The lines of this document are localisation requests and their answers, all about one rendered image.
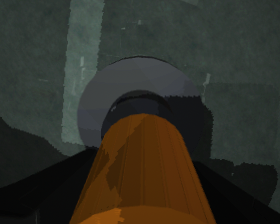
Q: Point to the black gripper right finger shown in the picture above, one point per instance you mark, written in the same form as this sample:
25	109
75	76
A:
229	203

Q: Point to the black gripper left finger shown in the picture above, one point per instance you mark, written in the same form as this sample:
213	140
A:
49	196

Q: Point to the orange knob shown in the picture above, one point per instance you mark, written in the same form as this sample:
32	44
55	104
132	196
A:
142	174

